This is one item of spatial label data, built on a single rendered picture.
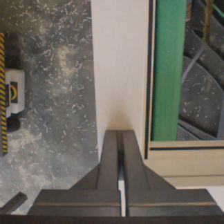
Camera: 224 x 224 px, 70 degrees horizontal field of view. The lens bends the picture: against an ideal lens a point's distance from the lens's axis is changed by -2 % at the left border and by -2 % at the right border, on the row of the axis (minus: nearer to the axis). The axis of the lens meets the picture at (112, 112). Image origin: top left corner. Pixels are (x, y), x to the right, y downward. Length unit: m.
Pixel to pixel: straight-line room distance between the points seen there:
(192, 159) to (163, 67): 0.13
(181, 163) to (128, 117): 0.12
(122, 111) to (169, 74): 0.10
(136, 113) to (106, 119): 0.03
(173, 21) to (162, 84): 0.08
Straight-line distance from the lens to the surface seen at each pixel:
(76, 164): 1.34
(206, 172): 0.24
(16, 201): 0.49
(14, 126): 1.22
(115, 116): 0.15
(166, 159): 0.25
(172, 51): 0.23
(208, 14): 0.96
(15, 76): 1.12
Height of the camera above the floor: 1.08
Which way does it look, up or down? 74 degrees down
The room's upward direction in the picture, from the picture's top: 175 degrees counter-clockwise
